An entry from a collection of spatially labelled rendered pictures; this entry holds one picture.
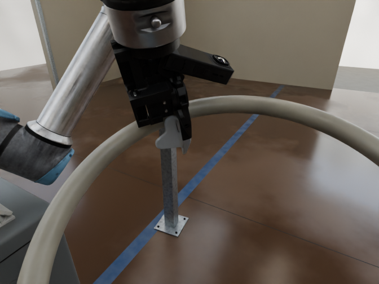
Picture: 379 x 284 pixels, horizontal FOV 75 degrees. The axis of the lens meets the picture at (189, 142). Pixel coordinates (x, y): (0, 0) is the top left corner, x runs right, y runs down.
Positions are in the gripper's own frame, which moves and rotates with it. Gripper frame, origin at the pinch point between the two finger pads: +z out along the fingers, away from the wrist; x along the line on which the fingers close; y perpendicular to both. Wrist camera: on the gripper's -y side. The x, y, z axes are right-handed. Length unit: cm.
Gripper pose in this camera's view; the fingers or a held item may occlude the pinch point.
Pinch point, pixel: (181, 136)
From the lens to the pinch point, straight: 46.7
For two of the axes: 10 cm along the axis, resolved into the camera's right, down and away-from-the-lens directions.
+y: -9.4, 3.1, -1.7
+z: 0.7, 6.5, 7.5
